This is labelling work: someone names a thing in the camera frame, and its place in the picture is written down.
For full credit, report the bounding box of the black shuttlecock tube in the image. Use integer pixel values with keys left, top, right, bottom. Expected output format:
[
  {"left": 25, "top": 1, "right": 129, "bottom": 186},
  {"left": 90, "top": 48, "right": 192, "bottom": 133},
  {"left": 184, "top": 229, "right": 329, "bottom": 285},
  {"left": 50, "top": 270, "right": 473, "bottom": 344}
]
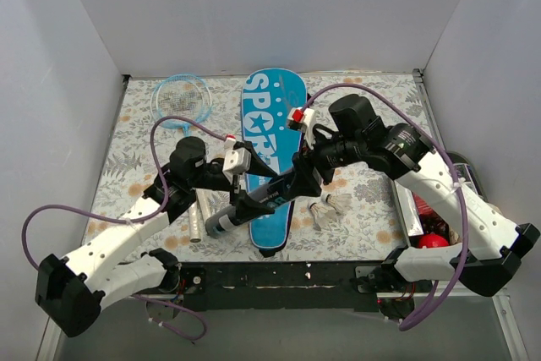
[{"left": 205, "top": 168, "right": 320, "bottom": 248}]

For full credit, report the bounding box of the white feather shuttlecock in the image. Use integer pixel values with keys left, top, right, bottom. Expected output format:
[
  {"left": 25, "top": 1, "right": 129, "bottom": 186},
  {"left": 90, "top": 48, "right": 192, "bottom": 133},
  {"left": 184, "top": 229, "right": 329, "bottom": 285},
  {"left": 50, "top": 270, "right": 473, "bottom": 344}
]
[
  {"left": 308, "top": 202, "right": 338, "bottom": 231},
  {"left": 322, "top": 194, "right": 352, "bottom": 215}
]

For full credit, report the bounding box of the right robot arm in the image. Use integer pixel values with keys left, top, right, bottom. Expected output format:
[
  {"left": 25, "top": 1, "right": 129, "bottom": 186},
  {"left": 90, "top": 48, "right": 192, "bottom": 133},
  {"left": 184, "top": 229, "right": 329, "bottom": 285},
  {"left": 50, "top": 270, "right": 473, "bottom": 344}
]
[{"left": 287, "top": 94, "right": 540, "bottom": 297}]

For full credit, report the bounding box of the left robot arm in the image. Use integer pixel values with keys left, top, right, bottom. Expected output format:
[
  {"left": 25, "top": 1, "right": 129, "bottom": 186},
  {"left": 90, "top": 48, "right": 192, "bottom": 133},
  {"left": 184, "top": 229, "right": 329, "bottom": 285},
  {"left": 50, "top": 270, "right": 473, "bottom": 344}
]
[{"left": 36, "top": 136, "right": 276, "bottom": 337}]

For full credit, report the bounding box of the floral table cloth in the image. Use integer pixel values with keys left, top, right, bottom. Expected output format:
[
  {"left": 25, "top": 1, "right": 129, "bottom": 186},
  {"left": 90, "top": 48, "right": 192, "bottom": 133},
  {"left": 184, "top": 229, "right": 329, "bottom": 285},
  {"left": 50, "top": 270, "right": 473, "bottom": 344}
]
[{"left": 86, "top": 72, "right": 445, "bottom": 263}]

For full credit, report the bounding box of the blue sport racket cover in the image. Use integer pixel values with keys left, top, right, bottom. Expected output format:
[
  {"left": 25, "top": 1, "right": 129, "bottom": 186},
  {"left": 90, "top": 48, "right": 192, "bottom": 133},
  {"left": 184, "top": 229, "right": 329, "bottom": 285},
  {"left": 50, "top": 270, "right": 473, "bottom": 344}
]
[{"left": 241, "top": 68, "right": 308, "bottom": 258}]

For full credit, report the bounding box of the metal tray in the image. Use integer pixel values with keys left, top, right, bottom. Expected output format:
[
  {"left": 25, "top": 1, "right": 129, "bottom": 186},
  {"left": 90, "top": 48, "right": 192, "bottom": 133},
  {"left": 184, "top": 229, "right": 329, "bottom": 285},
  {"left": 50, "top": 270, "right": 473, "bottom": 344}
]
[{"left": 392, "top": 151, "right": 486, "bottom": 248}]

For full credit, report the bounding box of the red snack packet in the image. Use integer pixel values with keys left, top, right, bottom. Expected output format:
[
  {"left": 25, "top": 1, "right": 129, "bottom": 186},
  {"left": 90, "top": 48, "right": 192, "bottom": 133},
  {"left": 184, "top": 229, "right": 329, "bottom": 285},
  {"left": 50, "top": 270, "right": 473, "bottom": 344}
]
[{"left": 413, "top": 194, "right": 438, "bottom": 220}]

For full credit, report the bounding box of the red ball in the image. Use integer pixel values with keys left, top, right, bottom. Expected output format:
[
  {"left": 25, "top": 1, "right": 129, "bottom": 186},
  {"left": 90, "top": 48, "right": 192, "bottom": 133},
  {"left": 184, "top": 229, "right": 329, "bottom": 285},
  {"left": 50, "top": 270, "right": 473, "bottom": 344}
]
[{"left": 417, "top": 233, "right": 449, "bottom": 249}]

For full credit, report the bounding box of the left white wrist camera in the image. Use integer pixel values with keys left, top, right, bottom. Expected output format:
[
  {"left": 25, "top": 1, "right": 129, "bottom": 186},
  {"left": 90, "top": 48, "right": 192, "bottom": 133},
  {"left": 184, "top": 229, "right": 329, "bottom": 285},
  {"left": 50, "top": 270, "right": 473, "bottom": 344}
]
[{"left": 222, "top": 135, "right": 248, "bottom": 183}]

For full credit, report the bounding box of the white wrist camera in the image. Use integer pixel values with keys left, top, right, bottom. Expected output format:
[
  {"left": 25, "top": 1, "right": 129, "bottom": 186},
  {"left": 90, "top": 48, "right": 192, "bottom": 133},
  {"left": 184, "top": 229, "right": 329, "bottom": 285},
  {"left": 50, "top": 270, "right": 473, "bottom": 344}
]
[
  {"left": 222, "top": 135, "right": 248, "bottom": 183},
  {"left": 287, "top": 107, "right": 316, "bottom": 150}
]

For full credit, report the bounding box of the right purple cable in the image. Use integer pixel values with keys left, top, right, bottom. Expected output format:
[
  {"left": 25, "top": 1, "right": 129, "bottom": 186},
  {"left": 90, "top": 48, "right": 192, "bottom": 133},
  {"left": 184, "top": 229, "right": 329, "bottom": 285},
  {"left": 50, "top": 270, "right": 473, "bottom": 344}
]
[{"left": 302, "top": 83, "right": 470, "bottom": 332}]

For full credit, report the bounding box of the purple cable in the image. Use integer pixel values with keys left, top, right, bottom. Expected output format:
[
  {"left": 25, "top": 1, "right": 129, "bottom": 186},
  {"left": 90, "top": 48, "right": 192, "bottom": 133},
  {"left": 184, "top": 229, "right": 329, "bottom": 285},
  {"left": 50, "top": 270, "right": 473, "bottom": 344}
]
[
  {"left": 302, "top": 83, "right": 470, "bottom": 332},
  {"left": 20, "top": 115, "right": 238, "bottom": 341}
]

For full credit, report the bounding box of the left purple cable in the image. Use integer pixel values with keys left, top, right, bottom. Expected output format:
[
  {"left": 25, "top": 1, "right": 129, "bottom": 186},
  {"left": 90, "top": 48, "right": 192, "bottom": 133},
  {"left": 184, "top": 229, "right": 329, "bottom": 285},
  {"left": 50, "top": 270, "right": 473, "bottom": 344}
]
[{"left": 20, "top": 115, "right": 238, "bottom": 341}]

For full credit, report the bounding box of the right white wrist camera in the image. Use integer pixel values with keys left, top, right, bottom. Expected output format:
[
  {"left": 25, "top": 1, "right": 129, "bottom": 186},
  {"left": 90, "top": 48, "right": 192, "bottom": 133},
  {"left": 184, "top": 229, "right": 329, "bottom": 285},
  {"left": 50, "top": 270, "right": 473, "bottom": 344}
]
[{"left": 287, "top": 107, "right": 316, "bottom": 150}]

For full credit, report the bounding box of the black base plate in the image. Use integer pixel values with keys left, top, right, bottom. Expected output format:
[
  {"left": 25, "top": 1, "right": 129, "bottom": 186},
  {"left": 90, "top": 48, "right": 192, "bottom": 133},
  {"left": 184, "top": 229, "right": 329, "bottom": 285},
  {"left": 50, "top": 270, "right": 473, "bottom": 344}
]
[{"left": 180, "top": 260, "right": 411, "bottom": 312}]

